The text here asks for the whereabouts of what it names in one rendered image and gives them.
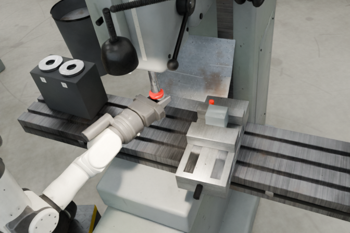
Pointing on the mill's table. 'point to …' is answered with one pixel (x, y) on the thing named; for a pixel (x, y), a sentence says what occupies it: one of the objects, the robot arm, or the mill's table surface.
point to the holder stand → (70, 86)
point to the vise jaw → (213, 137)
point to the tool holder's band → (156, 94)
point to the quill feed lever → (183, 3)
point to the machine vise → (213, 153)
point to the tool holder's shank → (153, 82)
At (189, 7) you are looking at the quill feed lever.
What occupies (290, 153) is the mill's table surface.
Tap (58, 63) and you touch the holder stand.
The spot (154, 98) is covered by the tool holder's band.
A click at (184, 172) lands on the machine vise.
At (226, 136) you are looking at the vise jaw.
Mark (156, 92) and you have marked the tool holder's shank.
